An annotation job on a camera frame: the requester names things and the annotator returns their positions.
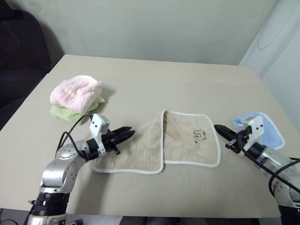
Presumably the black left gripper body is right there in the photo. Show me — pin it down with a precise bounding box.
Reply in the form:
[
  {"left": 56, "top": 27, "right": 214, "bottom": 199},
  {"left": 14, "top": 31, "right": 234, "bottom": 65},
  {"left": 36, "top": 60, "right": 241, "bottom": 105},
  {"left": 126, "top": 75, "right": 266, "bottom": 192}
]
[{"left": 101, "top": 129, "right": 121, "bottom": 156}]

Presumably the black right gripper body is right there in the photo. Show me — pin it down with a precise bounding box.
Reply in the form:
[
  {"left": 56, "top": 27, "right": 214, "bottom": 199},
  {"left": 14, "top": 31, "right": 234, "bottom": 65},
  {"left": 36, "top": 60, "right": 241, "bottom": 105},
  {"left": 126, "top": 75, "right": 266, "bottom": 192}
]
[{"left": 225, "top": 128, "right": 249, "bottom": 154}]

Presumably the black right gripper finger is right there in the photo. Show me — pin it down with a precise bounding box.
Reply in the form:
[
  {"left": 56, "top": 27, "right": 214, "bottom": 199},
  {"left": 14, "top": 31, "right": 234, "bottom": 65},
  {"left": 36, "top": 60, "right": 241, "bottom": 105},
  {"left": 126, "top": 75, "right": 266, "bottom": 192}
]
[
  {"left": 213, "top": 124, "right": 235, "bottom": 137},
  {"left": 216, "top": 129, "right": 232, "bottom": 142}
]

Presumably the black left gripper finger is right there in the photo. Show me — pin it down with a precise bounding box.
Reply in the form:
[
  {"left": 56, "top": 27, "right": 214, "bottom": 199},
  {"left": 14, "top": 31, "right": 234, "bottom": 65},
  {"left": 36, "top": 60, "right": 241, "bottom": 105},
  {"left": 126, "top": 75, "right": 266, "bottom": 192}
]
[
  {"left": 114, "top": 126, "right": 133, "bottom": 135},
  {"left": 116, "top": 131, "right": 136, "bottom": 144}
]

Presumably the beige towel with white trim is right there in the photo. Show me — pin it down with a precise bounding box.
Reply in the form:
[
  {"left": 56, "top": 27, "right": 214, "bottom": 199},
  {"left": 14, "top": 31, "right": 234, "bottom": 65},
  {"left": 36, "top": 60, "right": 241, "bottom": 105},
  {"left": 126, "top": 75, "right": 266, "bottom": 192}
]
[{"left": 93, "top": 109, "right": 222, "bottom": 175}]

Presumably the light blue cloth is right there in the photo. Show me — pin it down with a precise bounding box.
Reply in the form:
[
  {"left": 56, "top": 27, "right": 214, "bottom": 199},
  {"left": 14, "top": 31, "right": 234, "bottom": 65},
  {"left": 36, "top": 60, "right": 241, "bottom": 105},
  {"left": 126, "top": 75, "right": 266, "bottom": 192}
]
[{"left": 232, "top": 111, "right": 285, "bottom": 151}]

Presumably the green fluffy towel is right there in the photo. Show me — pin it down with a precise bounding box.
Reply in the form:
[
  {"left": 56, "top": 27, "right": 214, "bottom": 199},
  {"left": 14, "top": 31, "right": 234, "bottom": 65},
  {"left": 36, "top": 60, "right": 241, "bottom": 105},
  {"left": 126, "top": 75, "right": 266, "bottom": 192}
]
[{"left": 50, "top": 96, "right": 106, "bottom": 124}]

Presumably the pink fluffy towel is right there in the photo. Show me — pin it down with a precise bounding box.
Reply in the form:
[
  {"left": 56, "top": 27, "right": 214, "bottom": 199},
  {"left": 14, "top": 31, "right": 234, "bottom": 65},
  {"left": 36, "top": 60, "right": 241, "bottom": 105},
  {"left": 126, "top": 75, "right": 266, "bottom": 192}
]
[{"left": 50, "top": 75, "right": 103, "bottom": 112}]

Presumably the white door panel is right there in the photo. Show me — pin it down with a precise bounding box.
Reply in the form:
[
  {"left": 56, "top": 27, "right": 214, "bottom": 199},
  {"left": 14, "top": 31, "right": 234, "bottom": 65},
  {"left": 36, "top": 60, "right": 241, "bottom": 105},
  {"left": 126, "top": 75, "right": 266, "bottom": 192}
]
[{"left": 238, "top": 0, "right": 300, "bottom": 82}]

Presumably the dark sofa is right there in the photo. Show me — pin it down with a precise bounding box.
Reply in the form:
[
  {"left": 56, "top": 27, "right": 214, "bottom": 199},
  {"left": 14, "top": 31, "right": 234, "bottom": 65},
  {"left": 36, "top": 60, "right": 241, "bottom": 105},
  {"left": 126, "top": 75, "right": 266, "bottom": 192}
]
[{"left": 0, "top": 0, "right": 63, "bottom": 118}]

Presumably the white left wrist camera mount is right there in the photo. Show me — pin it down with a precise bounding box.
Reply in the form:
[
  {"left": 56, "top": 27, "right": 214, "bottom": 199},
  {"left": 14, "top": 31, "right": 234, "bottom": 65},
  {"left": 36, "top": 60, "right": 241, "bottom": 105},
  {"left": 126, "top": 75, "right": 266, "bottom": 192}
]
[{"left": 89, "top": 113, "right": 111, "bottom": 155}]

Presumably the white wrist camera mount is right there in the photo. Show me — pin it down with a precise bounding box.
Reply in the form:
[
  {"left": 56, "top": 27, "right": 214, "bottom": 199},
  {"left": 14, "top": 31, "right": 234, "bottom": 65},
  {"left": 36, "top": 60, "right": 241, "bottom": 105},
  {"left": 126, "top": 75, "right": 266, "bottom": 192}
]
[
  {"left": 242, "top": 116, "right": 266, "bottom": 144},
  {"left": 89, "top": 113, "right": 111, "bottom": 155}
]

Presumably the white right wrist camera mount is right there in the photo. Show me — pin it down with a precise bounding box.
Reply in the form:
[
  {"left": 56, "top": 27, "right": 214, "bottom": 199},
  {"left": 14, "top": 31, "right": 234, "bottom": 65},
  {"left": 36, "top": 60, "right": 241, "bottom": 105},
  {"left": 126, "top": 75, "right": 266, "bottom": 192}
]
[{"left": 242, "top": 116, "right": 266, "bottom": 144}]

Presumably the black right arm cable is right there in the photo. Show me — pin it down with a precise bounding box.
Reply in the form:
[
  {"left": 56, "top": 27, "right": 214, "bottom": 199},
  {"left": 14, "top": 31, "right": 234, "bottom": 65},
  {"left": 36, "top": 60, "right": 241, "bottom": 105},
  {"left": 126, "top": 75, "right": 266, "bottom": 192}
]
[{"left": 236, "top": 134, "right": 300, "bottom": 196}]

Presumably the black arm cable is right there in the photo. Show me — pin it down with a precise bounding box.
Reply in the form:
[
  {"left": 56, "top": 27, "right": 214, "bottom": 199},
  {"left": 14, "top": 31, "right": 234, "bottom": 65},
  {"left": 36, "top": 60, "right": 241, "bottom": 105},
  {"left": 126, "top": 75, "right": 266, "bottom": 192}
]
[
  {"left": 236, "top": 134, "right": 300, "bottom": 196},
  {"left": 59, "top": 114, "right": 94, "bottom": 162}
]

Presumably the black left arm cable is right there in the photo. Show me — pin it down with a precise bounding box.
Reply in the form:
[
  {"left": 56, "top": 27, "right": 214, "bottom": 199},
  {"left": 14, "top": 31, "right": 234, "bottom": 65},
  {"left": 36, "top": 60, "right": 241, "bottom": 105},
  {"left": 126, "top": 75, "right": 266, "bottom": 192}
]
[{"left": 59, "top": 114, "right": 94, "bottom": 162}]

